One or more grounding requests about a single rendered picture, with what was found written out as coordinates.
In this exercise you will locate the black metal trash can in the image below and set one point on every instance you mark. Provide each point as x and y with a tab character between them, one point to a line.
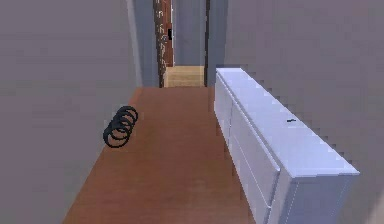
115	133

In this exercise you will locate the white chest of drawers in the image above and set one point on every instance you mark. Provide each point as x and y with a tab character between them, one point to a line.
266	133

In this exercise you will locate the small black object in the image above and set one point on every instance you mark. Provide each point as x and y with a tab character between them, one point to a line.
291	120

